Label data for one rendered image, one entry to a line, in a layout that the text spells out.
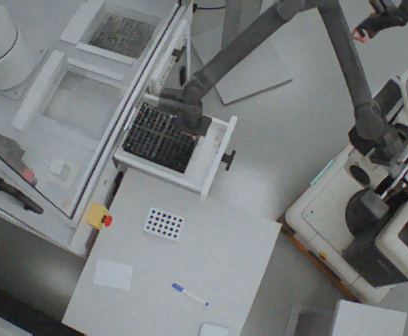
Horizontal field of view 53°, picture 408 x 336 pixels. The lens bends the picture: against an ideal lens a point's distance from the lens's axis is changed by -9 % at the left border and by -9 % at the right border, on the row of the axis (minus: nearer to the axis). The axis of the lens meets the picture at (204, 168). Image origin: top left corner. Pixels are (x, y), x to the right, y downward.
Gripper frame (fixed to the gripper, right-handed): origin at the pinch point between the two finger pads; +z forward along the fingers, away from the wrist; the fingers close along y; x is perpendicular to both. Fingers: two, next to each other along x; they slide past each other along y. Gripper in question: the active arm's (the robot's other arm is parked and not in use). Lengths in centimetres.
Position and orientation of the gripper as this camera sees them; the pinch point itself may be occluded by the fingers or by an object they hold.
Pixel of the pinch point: (193, 133)
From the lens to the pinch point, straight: 143.9
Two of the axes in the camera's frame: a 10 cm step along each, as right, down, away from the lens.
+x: 3.7, -8.7, 3.2
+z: 0.0, 3.4, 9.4
